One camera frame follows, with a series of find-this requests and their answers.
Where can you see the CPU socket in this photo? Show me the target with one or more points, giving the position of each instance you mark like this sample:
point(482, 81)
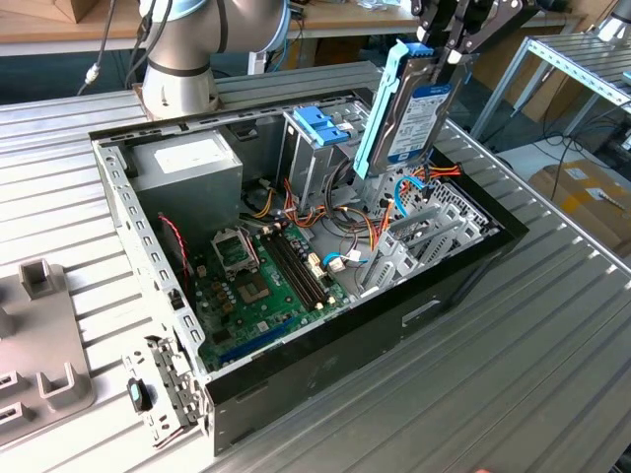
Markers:
point(232, 252)

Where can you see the labelled cardboard box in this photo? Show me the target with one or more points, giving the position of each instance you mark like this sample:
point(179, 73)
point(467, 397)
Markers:
point(581, 207)

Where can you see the small brown box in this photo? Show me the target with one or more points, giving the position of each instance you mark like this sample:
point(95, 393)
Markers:
point(79, 10)

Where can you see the small metal tool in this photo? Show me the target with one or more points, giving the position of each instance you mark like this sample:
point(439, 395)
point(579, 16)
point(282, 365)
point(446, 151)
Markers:
point(611, 199)

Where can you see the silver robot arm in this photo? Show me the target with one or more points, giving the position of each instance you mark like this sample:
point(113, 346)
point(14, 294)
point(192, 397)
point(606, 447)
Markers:
point(172, 84)

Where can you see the black open PC case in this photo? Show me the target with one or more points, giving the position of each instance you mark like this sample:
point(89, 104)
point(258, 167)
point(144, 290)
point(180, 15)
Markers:
point(345, 355)

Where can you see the blue plastic drive latch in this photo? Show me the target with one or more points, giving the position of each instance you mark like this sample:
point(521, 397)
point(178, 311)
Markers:
point(315, 125)

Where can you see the grey metal disk bay cage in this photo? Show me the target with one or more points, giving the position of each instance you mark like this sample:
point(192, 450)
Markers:
point(470, 224)

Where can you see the dark chipset chip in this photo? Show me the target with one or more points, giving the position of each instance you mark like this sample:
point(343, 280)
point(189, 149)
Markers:
point(252, 290)

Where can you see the beige board connector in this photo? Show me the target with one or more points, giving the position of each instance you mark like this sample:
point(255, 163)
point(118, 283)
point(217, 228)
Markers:
point(317, 268)

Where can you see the brown cardboard sheet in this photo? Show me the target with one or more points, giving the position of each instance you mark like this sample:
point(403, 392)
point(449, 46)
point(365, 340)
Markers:
point(498, 79)

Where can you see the thin locking lever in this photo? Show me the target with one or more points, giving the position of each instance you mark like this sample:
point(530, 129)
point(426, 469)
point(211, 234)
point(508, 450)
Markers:
point(255, 253)

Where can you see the hard disk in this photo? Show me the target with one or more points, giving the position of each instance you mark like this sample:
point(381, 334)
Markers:
point(419, 113)

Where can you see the grey parts rack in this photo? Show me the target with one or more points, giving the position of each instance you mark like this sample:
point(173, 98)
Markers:
point(44, 325)

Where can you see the green motherboard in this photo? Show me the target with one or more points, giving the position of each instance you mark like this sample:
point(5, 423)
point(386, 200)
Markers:
point(276, 305)

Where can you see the black blue case latch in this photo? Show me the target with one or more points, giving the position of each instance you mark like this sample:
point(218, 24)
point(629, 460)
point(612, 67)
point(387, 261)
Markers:
point(138, 394)

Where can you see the black RAM slot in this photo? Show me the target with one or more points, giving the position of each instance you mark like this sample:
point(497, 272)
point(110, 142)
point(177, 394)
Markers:
point(287, 271)
point(300, 271)
point(294, 271)
point(306, 271)

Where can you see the metal slat side table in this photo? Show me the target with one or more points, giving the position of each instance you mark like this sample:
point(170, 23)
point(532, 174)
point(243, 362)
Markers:
point(577, 54)

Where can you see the blue expansion slot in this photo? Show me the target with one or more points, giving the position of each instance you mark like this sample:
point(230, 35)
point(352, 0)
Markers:
point(256, 342)

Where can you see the long wooden desk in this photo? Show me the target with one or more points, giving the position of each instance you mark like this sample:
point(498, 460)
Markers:
point(345, 20)

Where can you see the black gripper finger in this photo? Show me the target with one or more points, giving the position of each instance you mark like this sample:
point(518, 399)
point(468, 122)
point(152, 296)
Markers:
point(430, 29)
point(485, 29)

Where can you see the grey power supply unit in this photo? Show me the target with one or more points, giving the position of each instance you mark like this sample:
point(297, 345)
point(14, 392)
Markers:
point(187, 197)

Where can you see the grey metal drive cage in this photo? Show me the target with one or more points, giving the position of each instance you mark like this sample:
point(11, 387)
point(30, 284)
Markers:
point(315, 167)

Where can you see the grey card retainer bracket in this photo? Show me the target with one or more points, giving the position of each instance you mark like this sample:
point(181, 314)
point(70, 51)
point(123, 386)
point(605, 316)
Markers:
point(177, 384)

